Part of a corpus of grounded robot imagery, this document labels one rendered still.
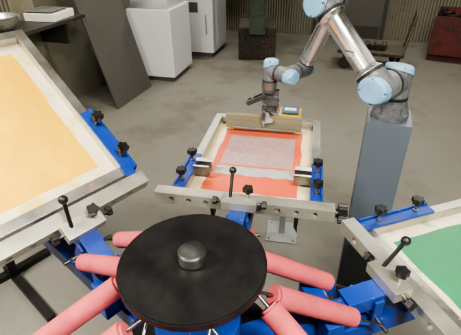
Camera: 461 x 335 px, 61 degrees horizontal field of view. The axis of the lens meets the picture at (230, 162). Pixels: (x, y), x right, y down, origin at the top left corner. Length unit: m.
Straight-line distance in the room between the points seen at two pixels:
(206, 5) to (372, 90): 5.28
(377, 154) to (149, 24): 4.32
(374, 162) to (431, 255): 0.52
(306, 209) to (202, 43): 5.60
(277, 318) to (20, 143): 1.09
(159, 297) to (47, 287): 2.04
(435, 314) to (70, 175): 1.21
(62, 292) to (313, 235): 1.70
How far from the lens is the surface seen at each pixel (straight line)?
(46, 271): 2.89
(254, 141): 2.02
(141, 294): 0.79
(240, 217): 1.37
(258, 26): 6.45
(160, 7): 5.57
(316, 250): 2.79
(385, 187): 1.90
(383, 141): 1.78
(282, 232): 2.87
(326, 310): 1.01
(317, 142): 1.97
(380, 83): 1.57
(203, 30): 6.77
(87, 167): 1.50
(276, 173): 1.76
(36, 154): 1.52
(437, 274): 1.45
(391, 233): 1.54
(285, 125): 2.07
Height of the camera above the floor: 1.91
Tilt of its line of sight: 31 degrees down
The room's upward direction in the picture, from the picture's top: 1 degrees counter-clockwise
